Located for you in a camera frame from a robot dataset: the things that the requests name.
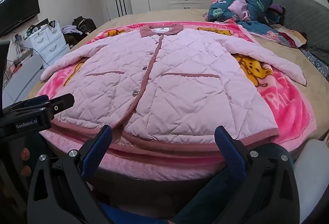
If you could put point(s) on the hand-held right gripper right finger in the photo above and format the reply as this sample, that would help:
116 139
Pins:
231 154

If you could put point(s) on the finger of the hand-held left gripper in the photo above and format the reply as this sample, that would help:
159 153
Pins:
33 102
60 104

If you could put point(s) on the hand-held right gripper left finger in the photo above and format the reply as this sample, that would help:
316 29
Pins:
96 152

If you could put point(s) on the pink quilted jacket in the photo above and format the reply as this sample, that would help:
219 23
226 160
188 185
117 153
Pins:
185 90

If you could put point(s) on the purple clothes pile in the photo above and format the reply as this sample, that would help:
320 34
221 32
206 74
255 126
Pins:
70 30

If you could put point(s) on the person's left hand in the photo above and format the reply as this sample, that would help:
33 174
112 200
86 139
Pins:
25 154

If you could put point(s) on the grey low cabinet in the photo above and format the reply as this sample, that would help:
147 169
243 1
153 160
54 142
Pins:
23 77

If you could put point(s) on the person's leg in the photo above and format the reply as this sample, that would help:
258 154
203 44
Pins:
205 200

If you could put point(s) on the white drawer cabinet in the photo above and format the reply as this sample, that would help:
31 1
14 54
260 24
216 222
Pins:
48 44

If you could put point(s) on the pink printed blanket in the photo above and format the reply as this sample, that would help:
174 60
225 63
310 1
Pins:
282 100

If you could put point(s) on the dark travel bag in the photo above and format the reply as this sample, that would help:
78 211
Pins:
84 23

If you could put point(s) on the black television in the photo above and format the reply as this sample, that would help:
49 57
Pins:
18 13

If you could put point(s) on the dark floral cloth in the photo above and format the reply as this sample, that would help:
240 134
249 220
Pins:
317 62

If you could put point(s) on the bed with tan sheet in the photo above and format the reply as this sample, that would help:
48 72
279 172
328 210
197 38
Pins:
154 17

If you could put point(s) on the red yellow striped blanket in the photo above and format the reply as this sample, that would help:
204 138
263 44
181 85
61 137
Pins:
290 36

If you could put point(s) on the blue floral quilt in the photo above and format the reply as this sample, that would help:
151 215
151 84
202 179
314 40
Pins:
223 8

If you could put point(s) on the purple pillow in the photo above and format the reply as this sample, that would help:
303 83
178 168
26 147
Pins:
240 6

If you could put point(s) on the purple striped cloth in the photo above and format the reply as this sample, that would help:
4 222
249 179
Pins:
277 12

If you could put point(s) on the grey padded headboard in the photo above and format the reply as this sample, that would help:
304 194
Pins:
303 15

